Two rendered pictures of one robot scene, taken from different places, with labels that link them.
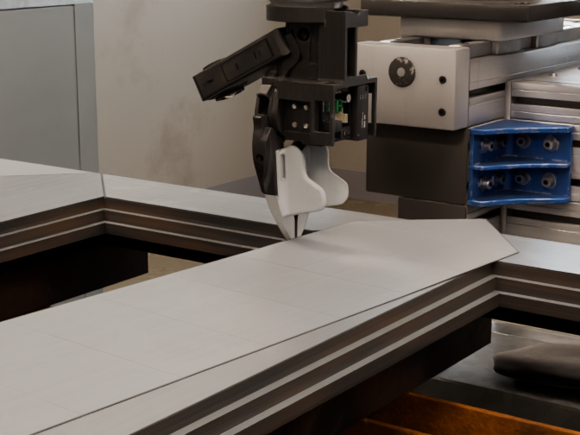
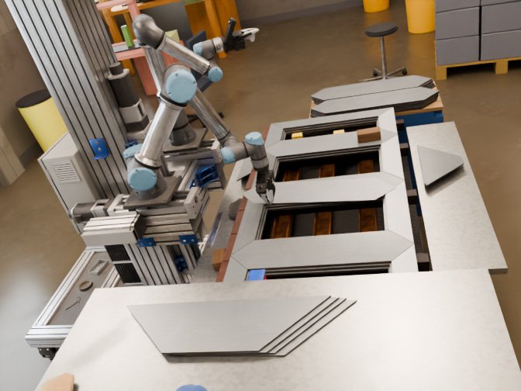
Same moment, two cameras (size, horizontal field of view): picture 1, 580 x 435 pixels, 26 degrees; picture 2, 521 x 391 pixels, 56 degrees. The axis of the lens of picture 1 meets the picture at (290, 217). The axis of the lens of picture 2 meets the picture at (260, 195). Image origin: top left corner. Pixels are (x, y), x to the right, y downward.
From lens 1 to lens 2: 2.69 m
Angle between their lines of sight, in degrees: 97
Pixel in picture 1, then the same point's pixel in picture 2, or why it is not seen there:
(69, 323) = (332, 196)
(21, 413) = (363, 181)
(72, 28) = not seen: hidden behind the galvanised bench
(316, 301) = (304, 185)
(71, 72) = not seen: hidden behind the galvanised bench
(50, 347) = (343, 192)
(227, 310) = (315, 189)
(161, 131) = not seen: outside the picture
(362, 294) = (298, 184)
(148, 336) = (331, 188)
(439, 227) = (251, 194)
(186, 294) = (311, 195)
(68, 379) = (351, 185)
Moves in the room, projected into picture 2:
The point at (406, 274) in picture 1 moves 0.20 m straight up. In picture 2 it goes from (284, 185) to (275, 150)
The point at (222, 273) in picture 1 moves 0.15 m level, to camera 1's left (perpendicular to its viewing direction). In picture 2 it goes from (298, 198) to (314, 212)
